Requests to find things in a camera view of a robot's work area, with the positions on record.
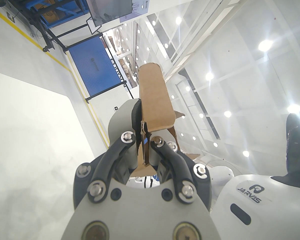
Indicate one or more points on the small brown carton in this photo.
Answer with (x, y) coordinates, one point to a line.
(153, 98)

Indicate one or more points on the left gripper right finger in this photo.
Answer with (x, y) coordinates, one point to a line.
(182, 162)

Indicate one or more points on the blue partition panel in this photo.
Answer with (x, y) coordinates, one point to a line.
(91, 66)

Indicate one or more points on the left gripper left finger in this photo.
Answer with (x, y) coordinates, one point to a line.
(115, 131)

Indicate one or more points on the robot body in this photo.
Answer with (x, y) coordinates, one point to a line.
(252, 201)

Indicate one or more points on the black wheeled screen stand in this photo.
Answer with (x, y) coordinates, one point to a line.
(52, 34)

